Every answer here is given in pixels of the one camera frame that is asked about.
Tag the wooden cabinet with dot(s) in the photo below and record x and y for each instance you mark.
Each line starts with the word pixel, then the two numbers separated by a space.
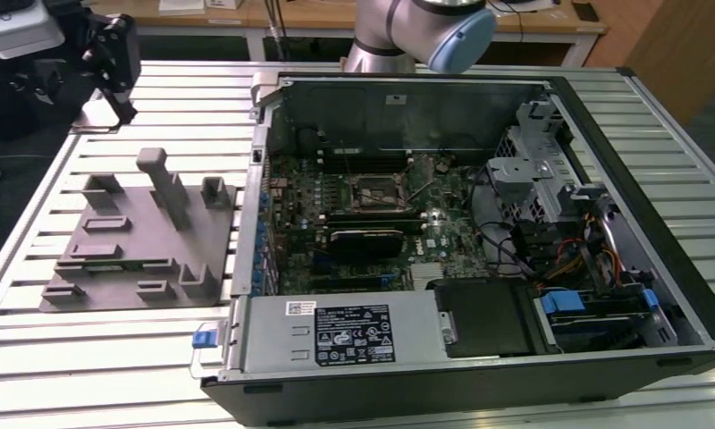
pixel 680 53

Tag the grey power supply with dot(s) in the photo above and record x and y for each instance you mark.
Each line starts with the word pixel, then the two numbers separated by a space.
pixel 274 335

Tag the black plastic shroud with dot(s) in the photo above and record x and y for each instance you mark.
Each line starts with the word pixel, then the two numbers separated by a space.
pixel 489 317

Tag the boxy white wrist camera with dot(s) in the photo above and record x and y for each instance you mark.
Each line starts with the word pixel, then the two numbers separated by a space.
pixel 17 31

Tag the green RAM stick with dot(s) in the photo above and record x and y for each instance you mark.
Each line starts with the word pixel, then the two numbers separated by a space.
pixel 132 266

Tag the white label sticker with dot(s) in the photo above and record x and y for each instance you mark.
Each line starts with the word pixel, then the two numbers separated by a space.
pixel 398 98

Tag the green motherboard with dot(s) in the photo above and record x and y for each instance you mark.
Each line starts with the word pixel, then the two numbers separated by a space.
pixel 292 210

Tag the grey parts rack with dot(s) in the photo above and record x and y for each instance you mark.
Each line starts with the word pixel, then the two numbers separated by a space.
pixel 143 250

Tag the black phone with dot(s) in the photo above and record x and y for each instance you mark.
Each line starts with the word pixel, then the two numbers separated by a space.
pixel 585 11

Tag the small blue clip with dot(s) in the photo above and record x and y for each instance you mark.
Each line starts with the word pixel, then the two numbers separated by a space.
pixel 650 298

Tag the silver chipset heatsink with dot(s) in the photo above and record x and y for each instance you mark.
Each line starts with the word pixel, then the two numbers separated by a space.
pixel 429 275

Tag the black PC case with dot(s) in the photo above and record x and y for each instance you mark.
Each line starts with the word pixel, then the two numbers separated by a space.
pixel 394 393

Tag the blue disk carrier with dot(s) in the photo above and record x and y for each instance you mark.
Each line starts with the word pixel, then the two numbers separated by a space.
pixel 563 304

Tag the black hard disk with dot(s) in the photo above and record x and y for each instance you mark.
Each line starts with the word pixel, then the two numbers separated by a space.
pixel 595 333

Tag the white paper sheet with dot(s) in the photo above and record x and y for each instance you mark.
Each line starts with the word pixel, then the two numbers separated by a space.
pixel 182 4

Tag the CPU socket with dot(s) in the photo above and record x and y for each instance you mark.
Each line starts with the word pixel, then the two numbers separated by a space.
pixel 382 184

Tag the black graphics card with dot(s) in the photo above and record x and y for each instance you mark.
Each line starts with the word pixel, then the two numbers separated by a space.
pixel 363 246

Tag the silver drive cage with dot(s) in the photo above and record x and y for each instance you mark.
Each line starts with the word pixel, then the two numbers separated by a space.
pixel 530 174

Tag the blue case latch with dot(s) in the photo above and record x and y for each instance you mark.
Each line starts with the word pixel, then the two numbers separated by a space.
pixel 203 338

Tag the wooden desk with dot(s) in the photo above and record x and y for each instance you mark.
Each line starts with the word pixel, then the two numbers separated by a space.
pixel 215 20

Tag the black RAM slot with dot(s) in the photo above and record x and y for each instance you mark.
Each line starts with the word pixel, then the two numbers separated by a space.
pixel 375 153
pixel 373 227
pixel 375 159
pixel 370 217

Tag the small white box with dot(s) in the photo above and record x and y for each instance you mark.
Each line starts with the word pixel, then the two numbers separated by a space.
pixel 220 3

